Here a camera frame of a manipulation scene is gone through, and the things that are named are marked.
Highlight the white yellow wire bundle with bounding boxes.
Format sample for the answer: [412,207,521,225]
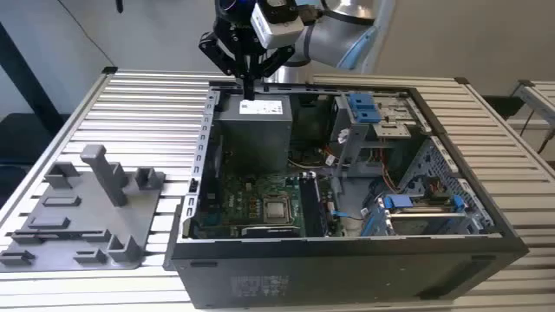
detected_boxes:
[286,151,337,169]

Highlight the metal slat table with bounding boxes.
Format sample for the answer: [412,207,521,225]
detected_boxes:
[506,79,555,137]

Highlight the grey power supply unit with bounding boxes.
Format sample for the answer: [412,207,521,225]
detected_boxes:
[214,96,293,175]

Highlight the black open PC case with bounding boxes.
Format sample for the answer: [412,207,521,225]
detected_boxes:
[162,81,530,309]

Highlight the hard disk in blue carrier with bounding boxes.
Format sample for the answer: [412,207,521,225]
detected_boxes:
[361,193,472,237]

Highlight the grey metal drive cage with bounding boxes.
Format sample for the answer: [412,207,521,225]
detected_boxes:
[330,92,429,176]

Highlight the orange wire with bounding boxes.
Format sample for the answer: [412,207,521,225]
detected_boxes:
[365,148,397,194]

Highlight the green motherboard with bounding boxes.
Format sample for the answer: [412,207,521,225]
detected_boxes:
[192,142,348,240]

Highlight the silver CPU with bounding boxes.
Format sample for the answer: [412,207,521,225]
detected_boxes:
[264,201,290,224]

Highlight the thin black wall cable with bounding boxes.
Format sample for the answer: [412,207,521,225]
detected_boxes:
[56,0,117,69]

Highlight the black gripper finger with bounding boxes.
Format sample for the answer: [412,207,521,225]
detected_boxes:
[249,44,296,100]
[198,31,250,100]

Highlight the black RAM slot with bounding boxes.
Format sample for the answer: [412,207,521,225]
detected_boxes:
[298,175,313,237]

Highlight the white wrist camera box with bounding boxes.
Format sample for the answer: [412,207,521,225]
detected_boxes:
[249,0,304,49]

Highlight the blue plastic drive latch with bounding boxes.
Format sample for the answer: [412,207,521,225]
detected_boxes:
[353,109,381,124]
[348,93,376,110]

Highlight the black box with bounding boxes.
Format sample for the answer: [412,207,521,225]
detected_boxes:
[480,96,525,121]

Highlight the grey plastic parts rack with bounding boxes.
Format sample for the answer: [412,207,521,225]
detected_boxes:
[0,144,168,272]

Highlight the black graphics card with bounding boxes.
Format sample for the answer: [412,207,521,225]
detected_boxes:
[240,226,301,237]

